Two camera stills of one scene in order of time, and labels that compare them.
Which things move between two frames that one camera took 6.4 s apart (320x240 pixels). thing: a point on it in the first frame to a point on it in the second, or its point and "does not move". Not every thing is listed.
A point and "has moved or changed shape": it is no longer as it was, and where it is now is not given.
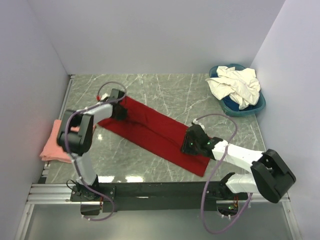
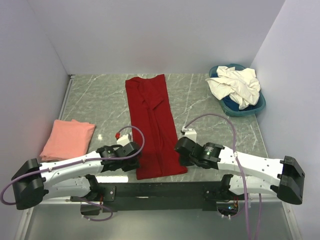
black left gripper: x=124 y=112 to x=135 y=164
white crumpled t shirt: x=242 y=85 does not move
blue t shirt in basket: x=233 y=105 does not move
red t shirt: x=158 y=133 has moved or changed shape
